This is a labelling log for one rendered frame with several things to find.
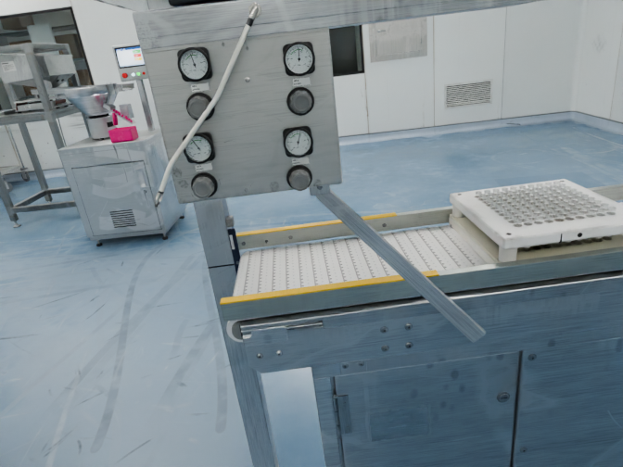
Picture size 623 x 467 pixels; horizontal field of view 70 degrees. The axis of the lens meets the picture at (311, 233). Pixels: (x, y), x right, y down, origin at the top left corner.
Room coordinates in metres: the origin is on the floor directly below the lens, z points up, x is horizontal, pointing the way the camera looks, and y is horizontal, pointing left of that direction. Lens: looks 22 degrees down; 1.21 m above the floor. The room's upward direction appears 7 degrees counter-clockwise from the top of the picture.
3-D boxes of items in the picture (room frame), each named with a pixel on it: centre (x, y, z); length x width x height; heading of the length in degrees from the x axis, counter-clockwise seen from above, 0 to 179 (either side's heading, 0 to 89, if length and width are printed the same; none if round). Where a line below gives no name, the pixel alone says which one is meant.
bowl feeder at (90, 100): (3.47, 1.40, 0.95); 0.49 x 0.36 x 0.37; 86
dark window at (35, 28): (6.09, 3.15, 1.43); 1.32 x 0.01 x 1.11; 86
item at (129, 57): (3.54, 1.14, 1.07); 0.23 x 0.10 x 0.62; 86
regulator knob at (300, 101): (0.55, -0.01, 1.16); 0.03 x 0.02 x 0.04; 91
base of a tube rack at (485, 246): (0.75, -0.42, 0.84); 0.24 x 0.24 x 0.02; 1
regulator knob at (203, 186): (0.55, 0.13, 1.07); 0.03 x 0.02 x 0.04; 91
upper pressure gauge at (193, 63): (0.56, 0.11, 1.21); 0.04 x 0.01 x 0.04; 91
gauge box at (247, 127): (0.62, 0.06, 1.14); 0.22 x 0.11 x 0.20; 91
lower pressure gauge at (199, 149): (0.56, 0.13, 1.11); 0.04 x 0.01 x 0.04; 91
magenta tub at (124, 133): (3.21, 1.22, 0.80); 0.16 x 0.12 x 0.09; 86
